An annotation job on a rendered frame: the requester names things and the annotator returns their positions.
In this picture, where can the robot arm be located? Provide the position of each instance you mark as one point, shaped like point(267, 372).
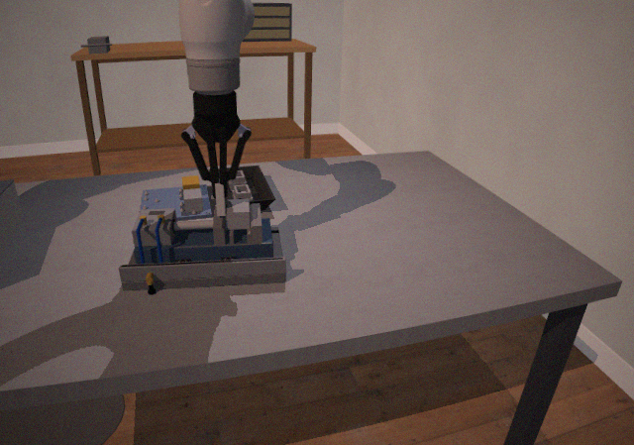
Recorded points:
point(212, 32)

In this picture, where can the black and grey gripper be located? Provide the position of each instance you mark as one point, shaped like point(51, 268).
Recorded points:
point(215, 128)

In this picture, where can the orange-yellow block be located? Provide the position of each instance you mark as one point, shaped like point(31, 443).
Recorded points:
point(190, 182)

